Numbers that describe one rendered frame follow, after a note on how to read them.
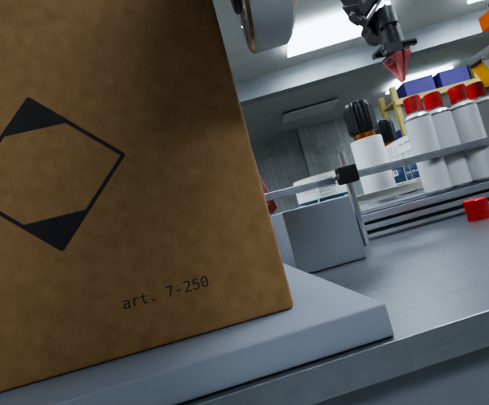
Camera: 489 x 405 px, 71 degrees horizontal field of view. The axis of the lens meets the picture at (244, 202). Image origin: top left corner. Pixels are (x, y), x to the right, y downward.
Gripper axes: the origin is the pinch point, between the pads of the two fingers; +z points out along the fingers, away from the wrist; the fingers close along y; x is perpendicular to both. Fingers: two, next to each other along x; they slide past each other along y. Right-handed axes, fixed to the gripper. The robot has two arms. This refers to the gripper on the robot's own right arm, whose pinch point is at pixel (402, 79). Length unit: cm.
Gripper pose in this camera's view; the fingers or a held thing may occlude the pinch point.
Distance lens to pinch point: 108.3
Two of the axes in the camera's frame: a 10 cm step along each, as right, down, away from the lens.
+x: 1.2, -0.7, -9.9
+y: -9.6, 2.4, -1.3
